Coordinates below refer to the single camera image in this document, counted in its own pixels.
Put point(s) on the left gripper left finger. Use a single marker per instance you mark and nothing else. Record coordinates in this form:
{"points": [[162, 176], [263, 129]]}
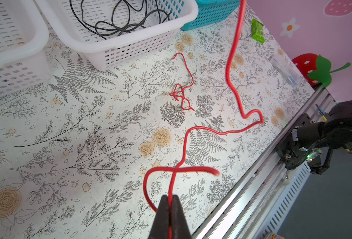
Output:
{"points": [[160, 227]]}

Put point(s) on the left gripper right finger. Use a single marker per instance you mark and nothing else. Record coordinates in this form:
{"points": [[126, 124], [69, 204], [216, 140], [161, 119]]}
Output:
{"points": [[179, 226]]}

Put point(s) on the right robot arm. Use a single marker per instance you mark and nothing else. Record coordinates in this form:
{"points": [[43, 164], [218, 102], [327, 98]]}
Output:
{"points": [[314, 142]]}

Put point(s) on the gold tin box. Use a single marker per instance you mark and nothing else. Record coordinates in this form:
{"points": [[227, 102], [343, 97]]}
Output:
{"points": [[273, 236]]}

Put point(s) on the floral table cloth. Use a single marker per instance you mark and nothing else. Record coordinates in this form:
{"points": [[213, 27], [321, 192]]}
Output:
{"points": [[74, 150]]}

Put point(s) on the clear plastic tube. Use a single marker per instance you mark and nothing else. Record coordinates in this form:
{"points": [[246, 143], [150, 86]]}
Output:
{"points": [[288, 71]]}

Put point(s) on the middle white plastic basket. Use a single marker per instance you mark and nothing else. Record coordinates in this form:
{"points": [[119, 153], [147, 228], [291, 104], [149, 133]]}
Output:
{"points": [[111, 32]]}

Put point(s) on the white plastic basket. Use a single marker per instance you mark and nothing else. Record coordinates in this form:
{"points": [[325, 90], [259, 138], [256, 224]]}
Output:
{"points": [[23, 37], [111, 32]]}

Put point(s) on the green candy wrapper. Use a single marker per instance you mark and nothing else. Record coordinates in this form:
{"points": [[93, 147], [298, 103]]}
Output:
{"points": [[257, 31]]}

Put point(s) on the teal plastic basket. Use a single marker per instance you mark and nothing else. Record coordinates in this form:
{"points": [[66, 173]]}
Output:
{"points": [[211, 12]]}

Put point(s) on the left white plastic basket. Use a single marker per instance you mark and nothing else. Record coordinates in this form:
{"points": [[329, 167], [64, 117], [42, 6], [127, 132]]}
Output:
{"points": [[23, 37]]}

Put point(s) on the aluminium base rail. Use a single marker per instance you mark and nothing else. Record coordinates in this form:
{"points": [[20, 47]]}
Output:
{"points": [[252, 196]]}

